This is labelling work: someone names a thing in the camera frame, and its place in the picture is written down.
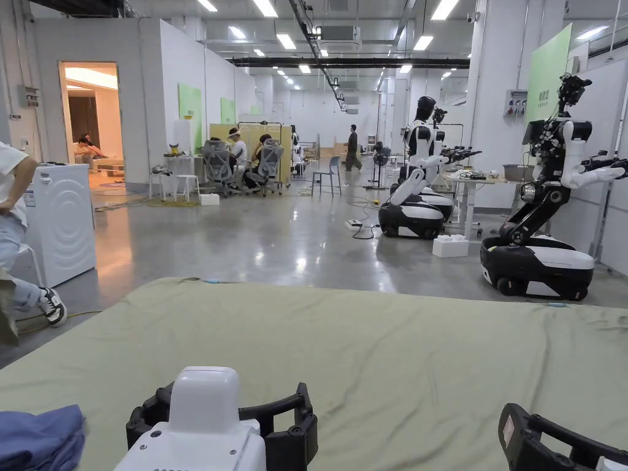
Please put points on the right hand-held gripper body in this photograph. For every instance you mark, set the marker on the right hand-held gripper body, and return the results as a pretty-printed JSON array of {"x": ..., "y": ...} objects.
[{"x": 613, "y": 464}]

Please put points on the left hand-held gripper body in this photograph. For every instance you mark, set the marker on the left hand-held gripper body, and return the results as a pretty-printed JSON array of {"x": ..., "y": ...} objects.
[{"x": 206, "y": 431}]

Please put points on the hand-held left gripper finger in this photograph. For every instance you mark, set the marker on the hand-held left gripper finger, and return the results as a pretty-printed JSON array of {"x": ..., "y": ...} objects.
[
  {"x": 142, "y": 417},
  {"x": 294, "y": 431}
]

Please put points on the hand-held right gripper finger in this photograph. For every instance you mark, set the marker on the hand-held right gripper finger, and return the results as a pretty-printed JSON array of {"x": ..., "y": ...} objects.
[{"x": 530, "y": 441}]

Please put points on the blue garment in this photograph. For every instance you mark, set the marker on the blue garment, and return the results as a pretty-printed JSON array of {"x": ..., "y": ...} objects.
[{"x": 34, "y": 441}]

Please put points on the bed with pale green sheet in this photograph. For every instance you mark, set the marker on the bed with pale green sheet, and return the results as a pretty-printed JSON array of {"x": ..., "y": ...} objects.
[{"x": 392, "y": 353}]

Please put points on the black and white wheeled robot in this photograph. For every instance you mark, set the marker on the black and white wheeled robot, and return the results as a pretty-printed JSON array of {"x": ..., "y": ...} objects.
[
  {"x": 539, "y": 260},
  {"x": 444, "y": 198},
  {"x": 417, "y": 211}
]

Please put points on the white washing machine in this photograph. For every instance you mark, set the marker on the white washing machine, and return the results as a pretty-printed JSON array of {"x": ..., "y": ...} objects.
[{"x": 64, "y": 225}]

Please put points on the white foam block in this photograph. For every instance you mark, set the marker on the white foam block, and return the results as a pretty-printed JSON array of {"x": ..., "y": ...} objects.
[{"x": 449, "y": 246}]

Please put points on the white power strip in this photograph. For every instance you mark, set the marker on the white power strip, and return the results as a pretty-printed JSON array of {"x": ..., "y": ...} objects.
[{"x": 353, "y": 224}]

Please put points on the white foam box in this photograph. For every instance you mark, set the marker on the white foam box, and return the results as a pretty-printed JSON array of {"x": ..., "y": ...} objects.
[{"x": 209, "y": 199}]

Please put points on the white desk with clutter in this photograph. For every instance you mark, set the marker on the white desk with clutter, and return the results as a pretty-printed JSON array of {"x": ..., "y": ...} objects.
[{"x": 184, "y": 159}]

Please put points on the group of people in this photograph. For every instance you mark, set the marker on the group of people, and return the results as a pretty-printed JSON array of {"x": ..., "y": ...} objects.
[{"x": 88, "y": 148}]

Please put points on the black standing fan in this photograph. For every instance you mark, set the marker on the black standing fan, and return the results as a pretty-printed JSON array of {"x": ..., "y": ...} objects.
[{"x": 380, "y": 162}]

